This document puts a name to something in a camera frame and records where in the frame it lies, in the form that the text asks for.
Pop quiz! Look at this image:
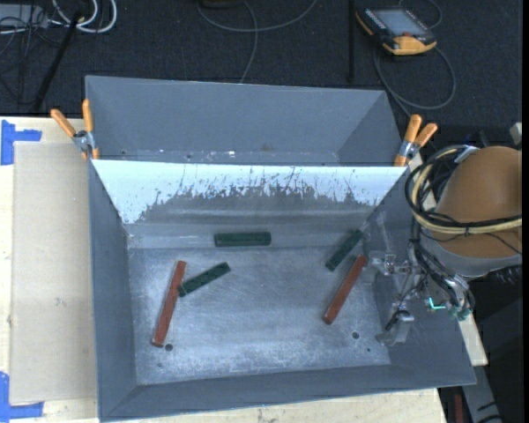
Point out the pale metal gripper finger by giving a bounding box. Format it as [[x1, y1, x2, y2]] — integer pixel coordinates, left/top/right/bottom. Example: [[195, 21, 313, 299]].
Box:
[[376, 304, 418, 347], [364, 253, 420, 280]]

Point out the dark green flat block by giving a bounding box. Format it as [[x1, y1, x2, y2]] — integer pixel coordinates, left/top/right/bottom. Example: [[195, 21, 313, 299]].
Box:
[[213, 232, 272, 248], [177, 262, 232, 299], [324, 228, 364, 272]]

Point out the red-brown flat block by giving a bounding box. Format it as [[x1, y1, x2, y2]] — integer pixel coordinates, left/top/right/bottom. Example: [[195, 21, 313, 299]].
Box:
[[151, 260, 188, 349], [322, 254, 369, 326]]

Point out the grey metal bin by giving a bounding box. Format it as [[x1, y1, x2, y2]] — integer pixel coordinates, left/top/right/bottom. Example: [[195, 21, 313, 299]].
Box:
[[84, 75, 478, 422]]

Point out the pale flat board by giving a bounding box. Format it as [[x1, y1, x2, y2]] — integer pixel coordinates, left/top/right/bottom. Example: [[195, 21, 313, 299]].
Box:
[[9, 141, 99, 406]]

